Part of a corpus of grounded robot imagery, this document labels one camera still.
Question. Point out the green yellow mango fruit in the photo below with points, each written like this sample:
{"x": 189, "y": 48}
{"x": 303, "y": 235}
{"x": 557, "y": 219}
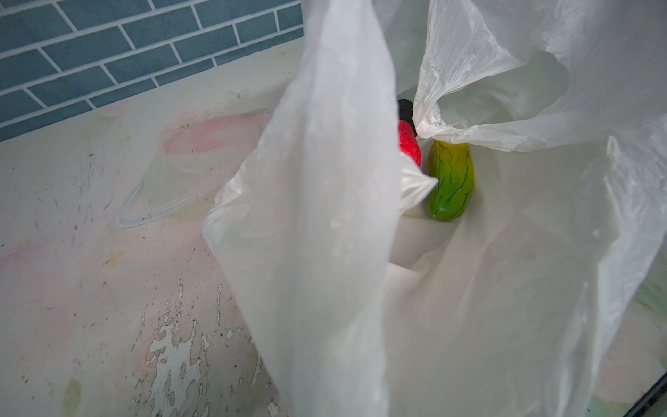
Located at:
{"x": 452, "y": 165}

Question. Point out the white plastic bag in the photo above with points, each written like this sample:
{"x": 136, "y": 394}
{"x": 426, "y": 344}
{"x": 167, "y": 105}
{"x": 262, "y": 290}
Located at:
{"x": 361, "y": 304}

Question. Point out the red strawberry fruit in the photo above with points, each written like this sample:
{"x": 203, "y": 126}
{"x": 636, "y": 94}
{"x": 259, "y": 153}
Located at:
{"x": 408, "y": 143}

